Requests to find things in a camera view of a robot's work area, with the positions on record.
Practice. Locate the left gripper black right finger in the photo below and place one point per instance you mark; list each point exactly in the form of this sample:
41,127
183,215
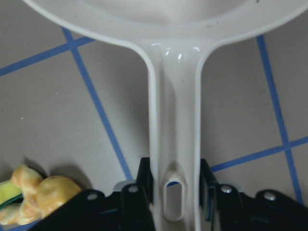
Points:
207,185

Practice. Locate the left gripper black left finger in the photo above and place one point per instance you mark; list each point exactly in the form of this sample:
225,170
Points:
145,178

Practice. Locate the glossy yellow toy bread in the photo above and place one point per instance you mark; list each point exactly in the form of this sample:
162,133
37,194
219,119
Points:
53,192

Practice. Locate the striped toy croissant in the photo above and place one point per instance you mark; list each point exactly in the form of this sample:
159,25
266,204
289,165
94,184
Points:
26,210

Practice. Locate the yellow green sponge piece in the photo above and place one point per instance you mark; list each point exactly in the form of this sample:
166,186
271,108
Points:
9,193

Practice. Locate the white plastic dustpan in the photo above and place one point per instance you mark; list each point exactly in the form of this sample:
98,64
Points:
174,38

